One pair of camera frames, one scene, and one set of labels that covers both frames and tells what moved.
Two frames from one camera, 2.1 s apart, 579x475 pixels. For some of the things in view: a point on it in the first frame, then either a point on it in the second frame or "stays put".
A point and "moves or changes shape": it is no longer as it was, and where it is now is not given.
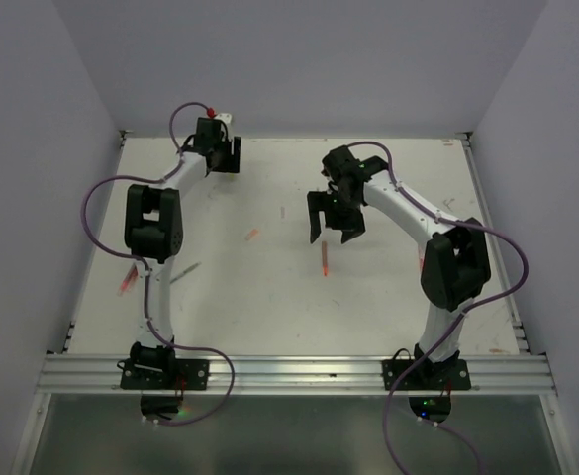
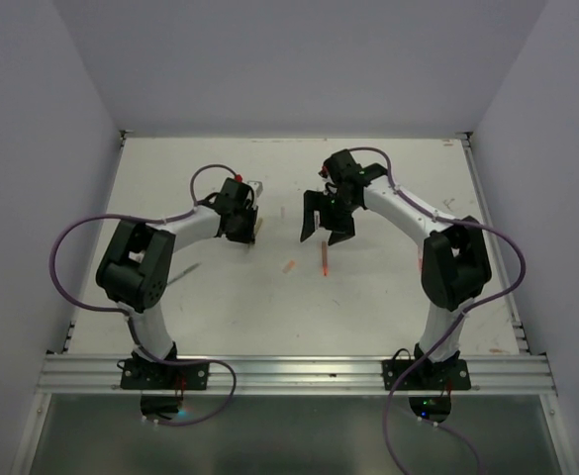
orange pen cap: (252, 233) moves or changes shape
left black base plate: (165, 374) stays put
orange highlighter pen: (325, 267) stays put
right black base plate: (426, 375) stays put
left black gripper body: (225, 147) → (244, 225)
